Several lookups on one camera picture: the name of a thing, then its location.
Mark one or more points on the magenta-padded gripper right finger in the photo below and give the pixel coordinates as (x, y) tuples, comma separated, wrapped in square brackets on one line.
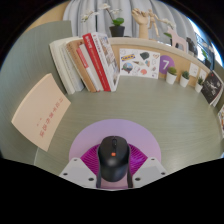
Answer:
[(150, 170)]

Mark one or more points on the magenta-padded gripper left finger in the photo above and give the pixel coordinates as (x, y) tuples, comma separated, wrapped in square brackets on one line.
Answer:
[(74, 171)]

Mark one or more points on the black computer mouse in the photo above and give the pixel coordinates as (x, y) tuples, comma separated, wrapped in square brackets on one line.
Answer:
[(113, 160)]

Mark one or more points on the purple round mouse pad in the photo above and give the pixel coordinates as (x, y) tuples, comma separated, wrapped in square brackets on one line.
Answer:
[(116, 128)]

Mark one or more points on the beige booklet with red text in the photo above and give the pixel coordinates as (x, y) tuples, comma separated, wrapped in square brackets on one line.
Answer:
[(41, 111)]

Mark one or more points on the small succulent in white pot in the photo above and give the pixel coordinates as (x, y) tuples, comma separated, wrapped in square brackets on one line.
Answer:
[(184, 81), (171, 78)]

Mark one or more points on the spiky succulent in white pot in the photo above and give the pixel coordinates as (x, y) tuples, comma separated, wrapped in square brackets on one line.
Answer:
[(198, 87)]

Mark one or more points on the white leaning books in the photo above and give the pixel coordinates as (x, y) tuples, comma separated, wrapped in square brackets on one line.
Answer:
[(220, 98)]

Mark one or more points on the white book with red label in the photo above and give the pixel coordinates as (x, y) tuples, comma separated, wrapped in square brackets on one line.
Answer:
[(91, 71)]

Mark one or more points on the black hardcover book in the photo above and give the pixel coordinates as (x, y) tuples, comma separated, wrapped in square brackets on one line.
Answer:
[(211, 87)]

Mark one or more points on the brown book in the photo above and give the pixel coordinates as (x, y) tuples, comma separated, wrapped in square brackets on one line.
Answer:
[(80, 65)]

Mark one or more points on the white thick book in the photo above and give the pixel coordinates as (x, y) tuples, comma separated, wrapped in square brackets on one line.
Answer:
[(65, 65)]

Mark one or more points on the white illustrated picture card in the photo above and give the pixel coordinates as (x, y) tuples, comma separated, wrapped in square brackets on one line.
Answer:
[(140, 63)]

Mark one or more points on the purple round number sign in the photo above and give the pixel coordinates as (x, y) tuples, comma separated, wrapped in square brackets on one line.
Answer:
[(166, 63)]

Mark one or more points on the green desk partition panel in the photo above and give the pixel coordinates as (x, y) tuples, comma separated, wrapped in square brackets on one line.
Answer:
[(26, 60), (220, 71)]

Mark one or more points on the large white orchid black pot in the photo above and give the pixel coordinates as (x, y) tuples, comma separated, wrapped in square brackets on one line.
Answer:
[(206, 61)]

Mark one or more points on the black horse figure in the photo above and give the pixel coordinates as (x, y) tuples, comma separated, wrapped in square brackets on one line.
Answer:
[(191, 46)]

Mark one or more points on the pink horse figure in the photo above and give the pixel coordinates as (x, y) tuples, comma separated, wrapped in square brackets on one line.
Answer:
[(178, 41)]

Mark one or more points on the white orchid in black pot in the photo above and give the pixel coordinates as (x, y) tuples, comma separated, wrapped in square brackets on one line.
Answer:
[(117, 30), (168, 33)]

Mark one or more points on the wooden artist mannequin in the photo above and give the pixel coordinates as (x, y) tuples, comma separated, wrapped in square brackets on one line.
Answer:
[(154, 23)]

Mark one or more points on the wooden hand model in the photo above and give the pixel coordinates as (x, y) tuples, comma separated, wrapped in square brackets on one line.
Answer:
[(142, 23)]

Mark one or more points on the grey curtain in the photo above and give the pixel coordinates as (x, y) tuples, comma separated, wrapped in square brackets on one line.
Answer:
[(83, 8)]

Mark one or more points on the white wall socket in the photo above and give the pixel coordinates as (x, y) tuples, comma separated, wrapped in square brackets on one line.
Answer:
[(203, 74), (194, 70)]

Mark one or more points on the window with dark frame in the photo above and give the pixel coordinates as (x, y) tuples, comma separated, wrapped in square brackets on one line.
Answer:
[(200, 35)]

